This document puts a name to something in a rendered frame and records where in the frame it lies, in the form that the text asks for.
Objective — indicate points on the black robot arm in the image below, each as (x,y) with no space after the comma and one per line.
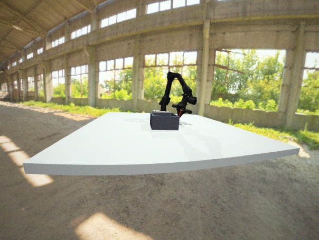
(187,91)

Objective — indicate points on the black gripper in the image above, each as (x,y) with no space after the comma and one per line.
(184,110)

